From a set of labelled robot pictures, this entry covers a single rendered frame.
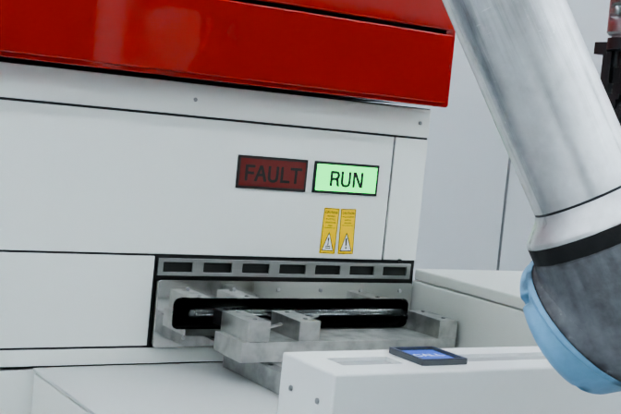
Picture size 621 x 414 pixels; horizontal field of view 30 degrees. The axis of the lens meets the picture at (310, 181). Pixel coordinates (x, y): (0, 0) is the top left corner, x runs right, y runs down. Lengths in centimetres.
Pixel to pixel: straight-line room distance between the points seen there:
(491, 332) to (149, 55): 63
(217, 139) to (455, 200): 222
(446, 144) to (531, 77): 291
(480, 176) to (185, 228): 232
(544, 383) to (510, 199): 278
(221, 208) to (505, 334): 44
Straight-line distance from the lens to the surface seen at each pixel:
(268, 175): 170
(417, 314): 178
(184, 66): 157
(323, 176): 175
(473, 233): 388
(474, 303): 175
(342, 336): 167
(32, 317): 159
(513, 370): 118
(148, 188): 162
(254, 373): 160
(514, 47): 86
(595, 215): 86
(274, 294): 172
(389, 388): 109
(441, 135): 376
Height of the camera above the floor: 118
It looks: 3 degrees down
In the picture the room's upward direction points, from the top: 6 degrees clockwise
